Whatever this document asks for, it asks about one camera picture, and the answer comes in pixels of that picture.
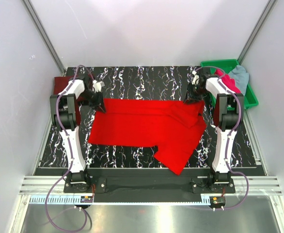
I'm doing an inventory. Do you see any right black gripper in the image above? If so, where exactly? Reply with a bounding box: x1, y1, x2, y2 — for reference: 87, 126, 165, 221
183, 83, 207, 105

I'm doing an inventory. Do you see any bright red t-shirt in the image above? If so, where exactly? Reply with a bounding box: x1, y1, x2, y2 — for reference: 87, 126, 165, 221
88, 99, 206, 175

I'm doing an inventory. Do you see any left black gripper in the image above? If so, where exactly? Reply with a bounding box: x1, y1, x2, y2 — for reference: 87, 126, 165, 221
79, 90, 106, 114

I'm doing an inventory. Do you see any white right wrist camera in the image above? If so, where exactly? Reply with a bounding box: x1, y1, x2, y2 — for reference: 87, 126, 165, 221
191, 70, 200, 85

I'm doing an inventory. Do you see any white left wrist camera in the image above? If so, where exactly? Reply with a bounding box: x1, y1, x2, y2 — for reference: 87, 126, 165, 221
92, 80, 105, 93

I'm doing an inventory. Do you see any grey-blue crumpled t-shirt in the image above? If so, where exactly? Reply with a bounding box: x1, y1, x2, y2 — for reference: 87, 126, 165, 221
228, 65, 250, 96

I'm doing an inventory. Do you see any green plastic bin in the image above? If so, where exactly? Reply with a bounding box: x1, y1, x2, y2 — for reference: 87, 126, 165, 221
200, 59, 259, 109

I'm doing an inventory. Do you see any right orange connector block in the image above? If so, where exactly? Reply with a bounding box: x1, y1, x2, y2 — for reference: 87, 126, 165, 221
211, 197, 226, 204

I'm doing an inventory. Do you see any folded maroon t-shirt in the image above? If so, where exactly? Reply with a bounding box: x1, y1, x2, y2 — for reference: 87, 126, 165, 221
53, 76, 85, 118

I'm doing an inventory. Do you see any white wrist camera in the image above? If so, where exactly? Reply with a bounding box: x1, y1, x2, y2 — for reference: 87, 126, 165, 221
191, 70, 200, 85
92, 80, 105, 93

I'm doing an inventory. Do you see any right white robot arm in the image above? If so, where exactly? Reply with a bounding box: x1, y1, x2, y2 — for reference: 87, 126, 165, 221
183, 66, 244, 193

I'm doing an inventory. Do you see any pink crumpled t-shirt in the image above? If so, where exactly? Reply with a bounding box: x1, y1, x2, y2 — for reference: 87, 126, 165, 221
215, 68, 241, 94

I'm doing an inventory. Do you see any left orange connector block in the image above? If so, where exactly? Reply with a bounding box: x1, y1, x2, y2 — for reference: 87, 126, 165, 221
80, 196, 93, 203

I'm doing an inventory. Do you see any orange connector block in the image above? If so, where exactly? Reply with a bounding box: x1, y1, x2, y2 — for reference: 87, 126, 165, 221
80, 196, 93, 203
211, 197, 226, 204

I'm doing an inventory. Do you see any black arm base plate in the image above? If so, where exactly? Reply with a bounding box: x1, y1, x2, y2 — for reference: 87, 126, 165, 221
63, 167, 236, 203

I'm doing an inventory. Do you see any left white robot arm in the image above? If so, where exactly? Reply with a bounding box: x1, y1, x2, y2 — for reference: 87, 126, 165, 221
49, 74, 106, 193

